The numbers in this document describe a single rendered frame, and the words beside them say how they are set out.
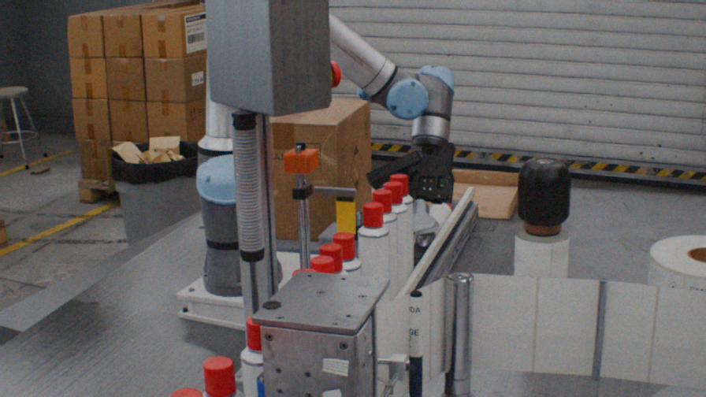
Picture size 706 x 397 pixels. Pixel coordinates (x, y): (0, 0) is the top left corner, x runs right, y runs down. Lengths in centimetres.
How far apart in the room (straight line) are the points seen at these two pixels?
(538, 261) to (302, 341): 56
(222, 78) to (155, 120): 392
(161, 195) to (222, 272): 224
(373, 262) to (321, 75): 40
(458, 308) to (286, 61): 40
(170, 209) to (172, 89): 131
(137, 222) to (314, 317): 308
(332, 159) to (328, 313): 105
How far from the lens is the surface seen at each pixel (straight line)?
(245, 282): 140
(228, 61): 124
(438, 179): 175
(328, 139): 193
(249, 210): 123
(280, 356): 92
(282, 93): 116
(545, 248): 137
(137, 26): 515
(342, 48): 159
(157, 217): 390
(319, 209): 198
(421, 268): 166
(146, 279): 192
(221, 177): 159
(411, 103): 162
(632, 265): 196
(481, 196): 240
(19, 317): 181
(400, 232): 159
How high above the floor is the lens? 151
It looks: 17 degrees down
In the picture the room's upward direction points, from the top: 1 degrees counter-clockwise
